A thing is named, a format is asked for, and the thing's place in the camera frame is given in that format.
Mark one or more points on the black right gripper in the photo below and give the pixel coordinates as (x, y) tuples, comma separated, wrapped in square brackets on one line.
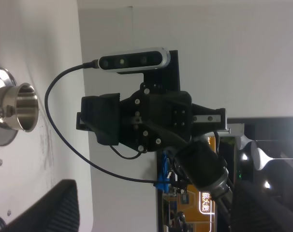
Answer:
[(149, 120)]

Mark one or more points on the grey monitor stand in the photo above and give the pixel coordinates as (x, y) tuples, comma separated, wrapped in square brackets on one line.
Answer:
[(247, 150)]

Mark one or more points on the far steel saucer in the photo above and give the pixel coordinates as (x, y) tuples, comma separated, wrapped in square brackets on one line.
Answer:
[(7, 135)]

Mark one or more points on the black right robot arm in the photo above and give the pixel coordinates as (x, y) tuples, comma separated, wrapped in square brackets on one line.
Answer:
[(202, 166)]

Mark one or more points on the far steel teacup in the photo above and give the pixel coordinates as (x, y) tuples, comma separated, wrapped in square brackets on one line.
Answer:
[(22, 107)]

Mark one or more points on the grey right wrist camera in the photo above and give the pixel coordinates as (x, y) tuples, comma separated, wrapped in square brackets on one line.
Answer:
[(135, 60)]

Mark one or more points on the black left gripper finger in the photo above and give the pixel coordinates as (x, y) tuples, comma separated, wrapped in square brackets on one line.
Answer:
[(56, 211)]

